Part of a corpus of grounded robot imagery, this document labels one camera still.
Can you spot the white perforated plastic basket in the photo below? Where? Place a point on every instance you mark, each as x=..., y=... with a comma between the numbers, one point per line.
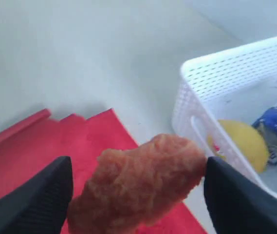
x=235, y=84

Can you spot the red table cloth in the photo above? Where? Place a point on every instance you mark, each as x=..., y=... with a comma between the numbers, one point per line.
x=29, y=146

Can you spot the yellow lemon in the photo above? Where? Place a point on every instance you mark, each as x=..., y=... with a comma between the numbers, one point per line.
x=249, y=141

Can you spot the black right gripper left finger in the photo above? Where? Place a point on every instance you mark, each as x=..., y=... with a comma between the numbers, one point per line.
x=40, y=205

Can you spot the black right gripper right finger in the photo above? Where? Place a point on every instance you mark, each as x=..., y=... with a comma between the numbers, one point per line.
x=235, y=204

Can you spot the orange fried chicken nugget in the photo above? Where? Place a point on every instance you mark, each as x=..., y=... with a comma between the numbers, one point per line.
x=131, y=188

